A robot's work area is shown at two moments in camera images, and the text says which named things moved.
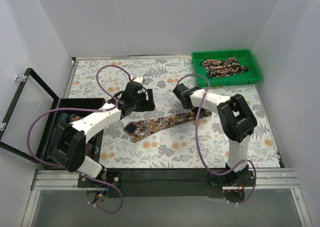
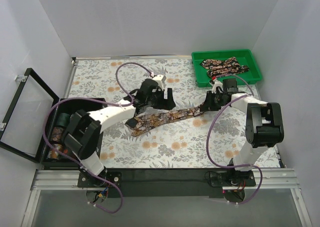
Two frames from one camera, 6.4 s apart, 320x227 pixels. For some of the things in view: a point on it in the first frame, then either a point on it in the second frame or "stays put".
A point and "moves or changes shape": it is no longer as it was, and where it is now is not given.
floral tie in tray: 221,68 stays put
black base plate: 166,183 stays put
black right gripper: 202,112 → 211,101
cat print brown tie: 134,130 moves or changes shape
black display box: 35,110 stays put
